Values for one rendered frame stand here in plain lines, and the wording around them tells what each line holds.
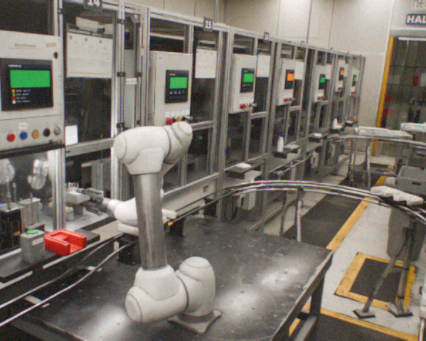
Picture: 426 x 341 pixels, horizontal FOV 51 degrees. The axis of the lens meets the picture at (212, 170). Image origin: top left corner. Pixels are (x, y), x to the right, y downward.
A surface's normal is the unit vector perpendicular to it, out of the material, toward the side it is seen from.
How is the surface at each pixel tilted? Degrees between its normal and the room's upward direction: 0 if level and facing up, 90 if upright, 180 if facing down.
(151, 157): 83
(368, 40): 90
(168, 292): 74
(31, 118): 90
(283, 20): 90
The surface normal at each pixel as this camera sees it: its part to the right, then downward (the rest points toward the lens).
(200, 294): 0.61, 0.18
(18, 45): 0.88, 0.17
